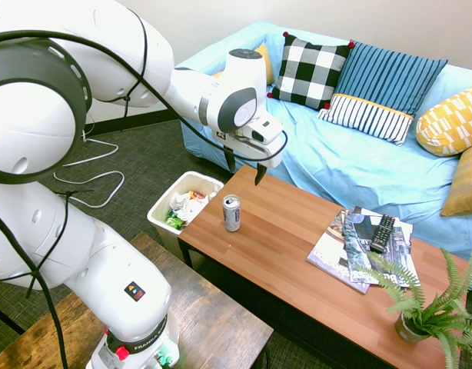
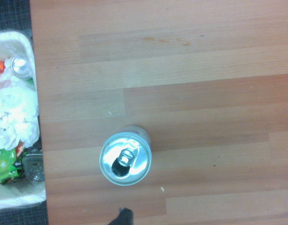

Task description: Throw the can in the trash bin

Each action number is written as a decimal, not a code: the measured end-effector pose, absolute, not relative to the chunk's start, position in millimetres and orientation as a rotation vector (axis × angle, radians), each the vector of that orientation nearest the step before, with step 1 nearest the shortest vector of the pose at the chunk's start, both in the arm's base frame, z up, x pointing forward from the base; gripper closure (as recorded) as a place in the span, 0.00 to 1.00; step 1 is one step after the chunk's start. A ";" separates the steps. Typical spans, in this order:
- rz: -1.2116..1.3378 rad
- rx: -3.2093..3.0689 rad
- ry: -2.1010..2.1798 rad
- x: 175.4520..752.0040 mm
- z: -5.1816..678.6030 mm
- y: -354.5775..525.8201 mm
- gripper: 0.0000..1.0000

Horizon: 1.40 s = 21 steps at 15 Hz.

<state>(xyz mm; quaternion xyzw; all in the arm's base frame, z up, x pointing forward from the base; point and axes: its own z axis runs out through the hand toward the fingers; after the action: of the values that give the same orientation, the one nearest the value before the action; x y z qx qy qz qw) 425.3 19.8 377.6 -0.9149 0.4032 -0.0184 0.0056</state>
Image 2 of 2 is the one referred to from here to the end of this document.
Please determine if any green snack wrapper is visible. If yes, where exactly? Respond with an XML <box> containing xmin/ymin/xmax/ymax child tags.
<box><xmin>0</xmin><ymin>148</ymin><xmax>26</xmax><ymax>185</ymax></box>

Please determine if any white lined trash bin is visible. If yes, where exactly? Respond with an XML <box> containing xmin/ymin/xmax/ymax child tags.
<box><xmin>0</xmin><ymin>29</ymin><xmax>47</xmax><ymax>210</ymax></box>

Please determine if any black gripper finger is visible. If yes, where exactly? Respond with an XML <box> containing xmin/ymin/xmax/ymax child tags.
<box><xmin>110</xmin><ymin>207</ymin><xmax>134</xmax><ymax>225</ymax></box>

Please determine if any silver aluminium drink can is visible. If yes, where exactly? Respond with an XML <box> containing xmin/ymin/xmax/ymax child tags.
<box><xmin>99</xmin><ymin>125</ymin><xmax>152</xmax><ymax>187</ymax></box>

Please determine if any crumpled white tissue paper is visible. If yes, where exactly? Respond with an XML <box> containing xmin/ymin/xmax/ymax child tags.
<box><xmin>0</xmin><ymin>56</ymin><xmax>39</xmax><ymax>151</ymax></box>

